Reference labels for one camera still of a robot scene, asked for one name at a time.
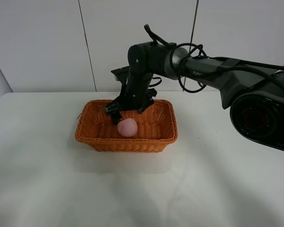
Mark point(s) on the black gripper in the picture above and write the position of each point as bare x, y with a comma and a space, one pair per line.
134, 95

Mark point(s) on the pink peach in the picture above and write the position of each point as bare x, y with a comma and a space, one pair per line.
127, 127

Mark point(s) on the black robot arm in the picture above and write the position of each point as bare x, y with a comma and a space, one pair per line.
253, 92

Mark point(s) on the orange woven rectangular basket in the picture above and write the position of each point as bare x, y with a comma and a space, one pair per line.
157, 128

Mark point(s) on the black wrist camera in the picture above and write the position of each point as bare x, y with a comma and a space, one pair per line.
121, 74

